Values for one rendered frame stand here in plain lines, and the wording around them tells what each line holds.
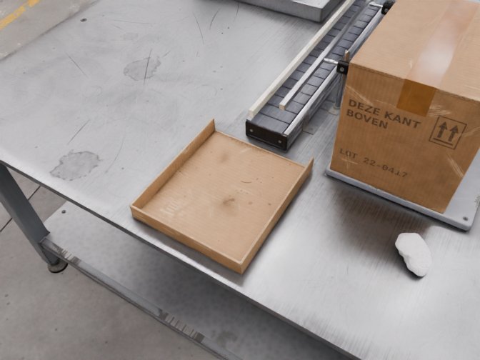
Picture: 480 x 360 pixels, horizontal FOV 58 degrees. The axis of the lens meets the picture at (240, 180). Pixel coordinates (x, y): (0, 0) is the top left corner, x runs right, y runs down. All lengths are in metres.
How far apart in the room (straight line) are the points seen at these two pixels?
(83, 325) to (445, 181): 1.36
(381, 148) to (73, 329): 1.32
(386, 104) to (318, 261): 0.31
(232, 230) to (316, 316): 0.23
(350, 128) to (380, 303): 0.32
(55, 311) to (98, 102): 0.92
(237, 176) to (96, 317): 1.00
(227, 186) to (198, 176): 0.07
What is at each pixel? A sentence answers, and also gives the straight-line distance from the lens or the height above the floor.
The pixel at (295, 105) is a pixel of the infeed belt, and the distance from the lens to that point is 1.05.
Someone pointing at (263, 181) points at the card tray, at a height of 0.83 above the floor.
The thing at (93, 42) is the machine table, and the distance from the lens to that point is 1.46.
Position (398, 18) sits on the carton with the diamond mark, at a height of 1.12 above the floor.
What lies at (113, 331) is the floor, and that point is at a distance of 1.74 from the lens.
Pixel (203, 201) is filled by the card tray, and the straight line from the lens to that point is 0.91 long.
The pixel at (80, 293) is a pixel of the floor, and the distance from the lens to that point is 1.85.
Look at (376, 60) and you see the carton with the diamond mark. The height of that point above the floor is 1.12.
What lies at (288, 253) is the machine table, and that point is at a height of 0.83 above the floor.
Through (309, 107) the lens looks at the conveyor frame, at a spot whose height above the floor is 0.88.
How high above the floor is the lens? 1.55
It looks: 49 degrees down
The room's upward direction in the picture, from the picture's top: 3 degrees counter-clockwise
